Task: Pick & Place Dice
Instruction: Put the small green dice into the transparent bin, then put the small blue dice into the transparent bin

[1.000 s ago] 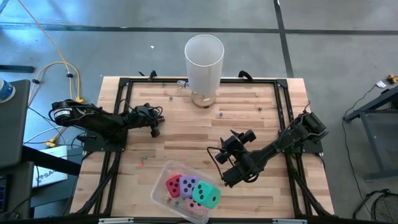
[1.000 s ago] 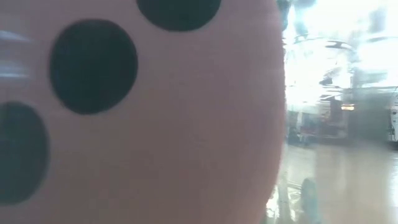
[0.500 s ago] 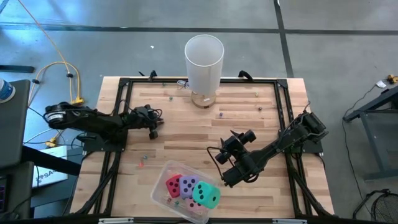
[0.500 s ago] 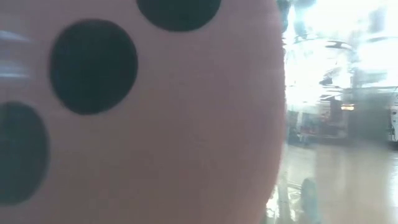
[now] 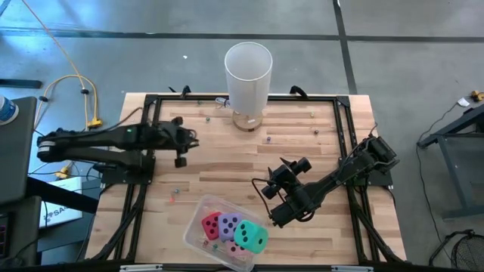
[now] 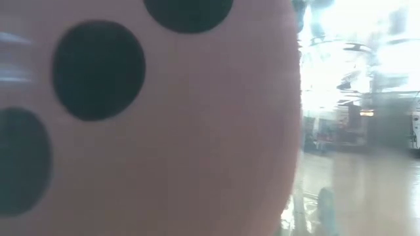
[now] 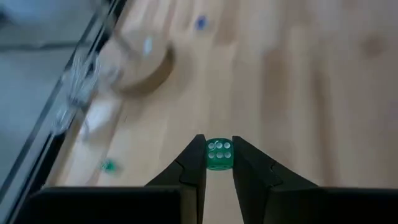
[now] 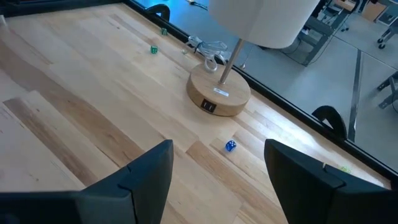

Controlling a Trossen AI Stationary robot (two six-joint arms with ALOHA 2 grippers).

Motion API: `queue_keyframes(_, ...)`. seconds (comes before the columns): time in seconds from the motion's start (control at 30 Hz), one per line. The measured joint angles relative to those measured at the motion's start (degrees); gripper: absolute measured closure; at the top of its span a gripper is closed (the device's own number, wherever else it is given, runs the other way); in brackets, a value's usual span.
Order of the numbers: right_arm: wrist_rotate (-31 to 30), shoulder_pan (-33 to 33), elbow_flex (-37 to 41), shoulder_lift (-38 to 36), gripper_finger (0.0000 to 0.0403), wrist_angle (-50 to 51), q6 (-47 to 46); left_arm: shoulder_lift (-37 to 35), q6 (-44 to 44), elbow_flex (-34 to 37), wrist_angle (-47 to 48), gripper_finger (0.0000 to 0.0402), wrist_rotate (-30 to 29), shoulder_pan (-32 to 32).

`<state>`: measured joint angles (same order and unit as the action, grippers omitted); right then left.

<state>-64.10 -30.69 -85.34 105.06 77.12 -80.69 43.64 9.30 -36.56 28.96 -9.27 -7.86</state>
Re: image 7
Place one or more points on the white shade table lamp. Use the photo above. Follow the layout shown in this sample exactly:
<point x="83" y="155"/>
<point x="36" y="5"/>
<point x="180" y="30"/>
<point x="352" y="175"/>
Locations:
<point x="140" y="68"/>

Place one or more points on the small green die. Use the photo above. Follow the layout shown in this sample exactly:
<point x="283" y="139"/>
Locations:
<point x="109" y="166"/>
<point x="219" y="155"/>

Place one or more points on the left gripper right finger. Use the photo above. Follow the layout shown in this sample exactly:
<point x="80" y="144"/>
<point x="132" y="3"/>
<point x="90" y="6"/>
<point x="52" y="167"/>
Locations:
<point x="252" y="180"/>

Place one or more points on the small blue die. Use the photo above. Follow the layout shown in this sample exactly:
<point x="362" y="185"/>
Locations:
<point x="201" y="22"/>

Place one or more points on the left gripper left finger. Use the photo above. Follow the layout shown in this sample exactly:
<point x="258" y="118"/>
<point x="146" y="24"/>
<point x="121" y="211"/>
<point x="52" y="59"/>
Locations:
<point x="192" y="174"/>

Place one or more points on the black aluminium table frame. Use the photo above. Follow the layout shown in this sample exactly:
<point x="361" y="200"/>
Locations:
<point x="43" y="165"/>

